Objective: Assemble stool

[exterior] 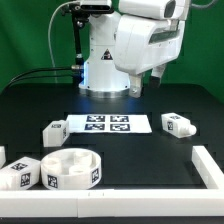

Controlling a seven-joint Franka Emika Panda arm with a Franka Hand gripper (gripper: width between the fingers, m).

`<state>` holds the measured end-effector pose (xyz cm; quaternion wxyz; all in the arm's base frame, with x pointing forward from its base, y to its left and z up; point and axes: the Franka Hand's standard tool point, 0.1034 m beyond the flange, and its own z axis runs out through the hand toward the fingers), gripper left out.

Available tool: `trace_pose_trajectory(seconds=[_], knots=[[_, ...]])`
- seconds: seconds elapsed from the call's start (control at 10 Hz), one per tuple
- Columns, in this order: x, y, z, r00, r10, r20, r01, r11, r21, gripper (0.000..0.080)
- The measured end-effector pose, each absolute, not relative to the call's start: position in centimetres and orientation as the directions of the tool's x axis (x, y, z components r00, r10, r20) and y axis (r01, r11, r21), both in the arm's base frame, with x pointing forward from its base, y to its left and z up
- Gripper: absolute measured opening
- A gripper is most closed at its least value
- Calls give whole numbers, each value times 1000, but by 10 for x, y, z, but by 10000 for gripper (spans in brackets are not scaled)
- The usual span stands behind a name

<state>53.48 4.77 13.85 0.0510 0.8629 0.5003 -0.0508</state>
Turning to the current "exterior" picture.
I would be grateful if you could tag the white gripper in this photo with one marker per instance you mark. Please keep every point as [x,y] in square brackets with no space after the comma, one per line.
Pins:
[142,44]

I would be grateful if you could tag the white marker sheet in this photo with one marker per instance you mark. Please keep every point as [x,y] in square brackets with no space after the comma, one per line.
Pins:
[108,123]

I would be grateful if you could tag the black camera on stand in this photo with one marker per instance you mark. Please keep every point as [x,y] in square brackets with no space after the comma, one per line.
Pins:
[96,6]

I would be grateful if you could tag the white round stool seat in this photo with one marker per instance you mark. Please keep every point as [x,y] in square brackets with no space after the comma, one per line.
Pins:
[71,169]

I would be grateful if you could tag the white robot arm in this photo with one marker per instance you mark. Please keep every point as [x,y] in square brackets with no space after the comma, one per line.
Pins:
[101,78]

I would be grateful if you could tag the black camera stand pole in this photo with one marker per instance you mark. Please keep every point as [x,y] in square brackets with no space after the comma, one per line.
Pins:
[79,19]

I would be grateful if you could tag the white L-shaped fence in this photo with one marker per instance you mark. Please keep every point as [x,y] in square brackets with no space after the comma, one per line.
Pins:
[124,203]

